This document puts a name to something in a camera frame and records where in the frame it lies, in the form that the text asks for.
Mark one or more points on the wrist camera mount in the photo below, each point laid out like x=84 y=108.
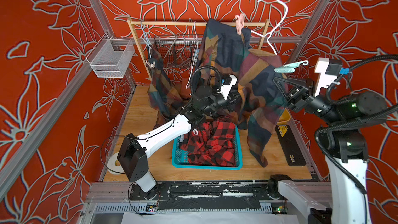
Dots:
x=328 y=70
x=227 y=83

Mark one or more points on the dark plaid shirt left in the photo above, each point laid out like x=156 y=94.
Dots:
x=163 y=95

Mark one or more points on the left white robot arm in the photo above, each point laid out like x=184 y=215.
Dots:
x=205 y=102

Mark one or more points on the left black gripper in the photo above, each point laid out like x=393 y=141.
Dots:
x=230 y=101

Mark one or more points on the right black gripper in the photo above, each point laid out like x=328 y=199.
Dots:
x=300 y=101

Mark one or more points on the red black plaid shirt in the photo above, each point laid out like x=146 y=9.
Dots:
x=211 y=143

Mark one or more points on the black wire basket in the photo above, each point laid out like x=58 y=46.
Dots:
x=176 y=50

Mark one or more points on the white wire basket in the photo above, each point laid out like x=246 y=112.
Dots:
x=111 y=57

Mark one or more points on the wooden clothes rack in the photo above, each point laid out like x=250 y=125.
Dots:
x=132 y=25

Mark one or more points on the yellow plastic tray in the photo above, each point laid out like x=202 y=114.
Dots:
x=285 y=117

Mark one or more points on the white tape roll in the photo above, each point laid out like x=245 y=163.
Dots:
x=114 y=166

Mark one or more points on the black box with label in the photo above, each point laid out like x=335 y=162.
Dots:
x=290 y=147

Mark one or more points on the red tool case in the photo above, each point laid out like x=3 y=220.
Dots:
x=185 y=90

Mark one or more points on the white wire hanger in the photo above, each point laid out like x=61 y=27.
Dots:
x=195 y=52

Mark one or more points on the teal plastic basket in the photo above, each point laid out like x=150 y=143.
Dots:
x=180 y=157

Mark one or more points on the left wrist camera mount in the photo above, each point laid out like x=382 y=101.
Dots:
x=227 y=83

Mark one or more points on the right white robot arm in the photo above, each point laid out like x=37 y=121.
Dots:
x=340 y=140

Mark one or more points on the dark multicolour plaid shirt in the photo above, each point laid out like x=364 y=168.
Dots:
x=262 y=104

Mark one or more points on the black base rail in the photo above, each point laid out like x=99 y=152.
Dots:
x=210 y=196

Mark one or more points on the mint clothespin shirt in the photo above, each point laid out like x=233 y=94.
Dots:
x=290 y=68

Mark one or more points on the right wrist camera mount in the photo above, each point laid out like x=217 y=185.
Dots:
x=328 y=70

